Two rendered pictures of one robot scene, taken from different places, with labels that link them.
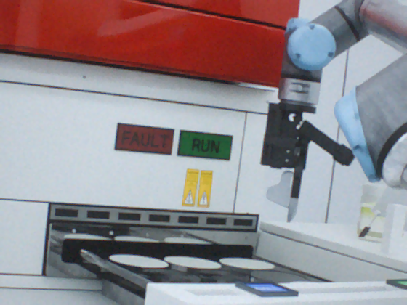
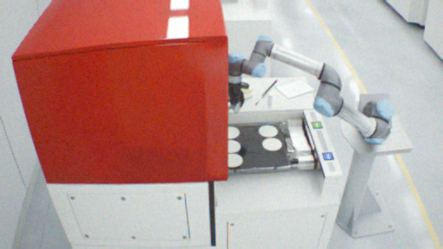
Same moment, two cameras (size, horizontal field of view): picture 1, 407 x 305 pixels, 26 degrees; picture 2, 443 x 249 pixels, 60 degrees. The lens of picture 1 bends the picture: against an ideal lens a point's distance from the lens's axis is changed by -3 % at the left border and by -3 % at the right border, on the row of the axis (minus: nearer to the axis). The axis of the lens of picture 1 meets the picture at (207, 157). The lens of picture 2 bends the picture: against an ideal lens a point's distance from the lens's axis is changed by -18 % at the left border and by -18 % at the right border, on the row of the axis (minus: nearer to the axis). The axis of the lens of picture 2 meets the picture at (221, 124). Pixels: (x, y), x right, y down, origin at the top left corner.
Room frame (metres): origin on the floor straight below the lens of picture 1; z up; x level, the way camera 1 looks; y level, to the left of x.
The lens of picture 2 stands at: (0.70, 1.62, 2.41)
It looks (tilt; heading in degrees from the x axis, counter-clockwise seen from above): 37 degrees down; 300
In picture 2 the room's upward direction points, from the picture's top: 1 degrees counter-clockwise
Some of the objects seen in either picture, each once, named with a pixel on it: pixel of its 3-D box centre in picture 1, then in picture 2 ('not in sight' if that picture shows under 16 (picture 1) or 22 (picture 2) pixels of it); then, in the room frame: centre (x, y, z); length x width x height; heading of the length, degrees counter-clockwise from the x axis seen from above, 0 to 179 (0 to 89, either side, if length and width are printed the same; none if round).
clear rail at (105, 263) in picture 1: (131, 277); (256, 169); (1.39, 0.09, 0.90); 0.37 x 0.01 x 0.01; 34
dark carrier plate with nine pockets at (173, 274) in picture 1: (227, 277); (251, 145); (1.49, -0.06, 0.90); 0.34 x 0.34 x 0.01; 34
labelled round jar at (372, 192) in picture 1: (376, 208); not in sight; (1.84, -0.36, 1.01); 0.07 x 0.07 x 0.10
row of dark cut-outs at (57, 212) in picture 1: (158, 218); not in sight; (1.66, 0.07, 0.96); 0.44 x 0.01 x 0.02; 124
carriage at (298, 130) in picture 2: not in sight; (299, 145); (1.28, -0.22, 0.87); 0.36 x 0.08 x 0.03; 124
